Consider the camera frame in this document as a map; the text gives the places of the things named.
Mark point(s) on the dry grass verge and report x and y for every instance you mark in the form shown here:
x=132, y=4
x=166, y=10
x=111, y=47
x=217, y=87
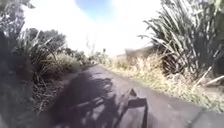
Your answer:
x=150, y=71

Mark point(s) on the grey asphalt path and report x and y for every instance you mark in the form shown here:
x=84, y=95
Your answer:
x=160, y=106

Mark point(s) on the dark green bushes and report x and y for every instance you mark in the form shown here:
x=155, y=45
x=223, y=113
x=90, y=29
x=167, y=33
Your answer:
x=53, y=36

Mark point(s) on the flax bush with dry leaves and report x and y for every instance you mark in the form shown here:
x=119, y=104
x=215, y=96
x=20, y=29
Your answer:
x=40, y=56

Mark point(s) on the leaf-littered earth verge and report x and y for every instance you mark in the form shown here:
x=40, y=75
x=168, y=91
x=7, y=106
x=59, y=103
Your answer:
x=43, y=95

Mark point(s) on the large green flax bush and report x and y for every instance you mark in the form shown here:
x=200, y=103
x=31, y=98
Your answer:
x=186, y=36

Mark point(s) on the dark tree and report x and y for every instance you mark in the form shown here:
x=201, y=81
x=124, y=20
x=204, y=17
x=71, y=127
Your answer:
x=10, y=20

